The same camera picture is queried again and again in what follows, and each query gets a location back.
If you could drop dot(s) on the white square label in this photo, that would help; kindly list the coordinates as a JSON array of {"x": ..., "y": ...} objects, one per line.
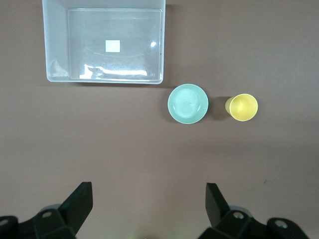
[{"x": 112, "y": 46}]

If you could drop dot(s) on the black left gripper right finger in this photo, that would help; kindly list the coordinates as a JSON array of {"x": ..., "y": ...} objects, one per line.
[{"x": 219, "y": 211}]

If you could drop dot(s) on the clear plastic bin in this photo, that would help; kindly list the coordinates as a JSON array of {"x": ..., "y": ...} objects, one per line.
[{"x": 87, "y": 30}]

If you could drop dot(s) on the mint green bowl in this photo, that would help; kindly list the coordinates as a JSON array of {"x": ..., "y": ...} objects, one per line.
[{"x": 188, "y": 104}]

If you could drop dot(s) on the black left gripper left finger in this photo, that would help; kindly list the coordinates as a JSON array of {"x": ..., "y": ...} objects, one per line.
[{"x": 74, "y": 209}]

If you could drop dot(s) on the yellow plastic cup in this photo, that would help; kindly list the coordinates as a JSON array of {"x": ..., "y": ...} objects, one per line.
[{"x": 243, "y": 107}]

